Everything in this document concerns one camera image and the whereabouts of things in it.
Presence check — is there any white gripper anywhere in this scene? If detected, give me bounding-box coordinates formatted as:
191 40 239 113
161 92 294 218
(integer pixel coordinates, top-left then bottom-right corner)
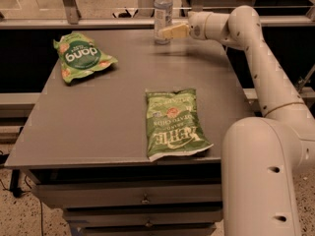
157 12 213 39

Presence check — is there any blue plastic water bottle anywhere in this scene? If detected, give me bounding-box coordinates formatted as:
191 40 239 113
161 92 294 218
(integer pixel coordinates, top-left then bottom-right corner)
154 0 173 44

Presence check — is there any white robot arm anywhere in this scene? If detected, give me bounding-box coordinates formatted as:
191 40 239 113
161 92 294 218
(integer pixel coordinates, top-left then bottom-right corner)
157 6 315 236

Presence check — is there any green Kettle chips bag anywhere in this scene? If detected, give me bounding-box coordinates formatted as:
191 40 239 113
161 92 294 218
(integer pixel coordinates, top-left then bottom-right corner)
146 88 213 161

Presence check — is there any green Dang chips bag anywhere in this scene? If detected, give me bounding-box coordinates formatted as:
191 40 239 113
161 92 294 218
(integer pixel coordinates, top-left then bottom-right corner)
53 32 118 84

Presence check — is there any grey drawer cabinet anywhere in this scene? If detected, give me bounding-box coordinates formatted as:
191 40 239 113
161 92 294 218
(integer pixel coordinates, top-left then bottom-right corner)
20 160 224 236

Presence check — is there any grey metal rail frame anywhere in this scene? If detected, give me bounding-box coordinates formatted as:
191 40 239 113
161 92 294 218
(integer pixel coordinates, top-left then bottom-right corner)
0 0 314 29

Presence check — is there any black floor cable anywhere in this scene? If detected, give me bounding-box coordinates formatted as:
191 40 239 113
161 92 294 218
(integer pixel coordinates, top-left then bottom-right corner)
0 174 45 236

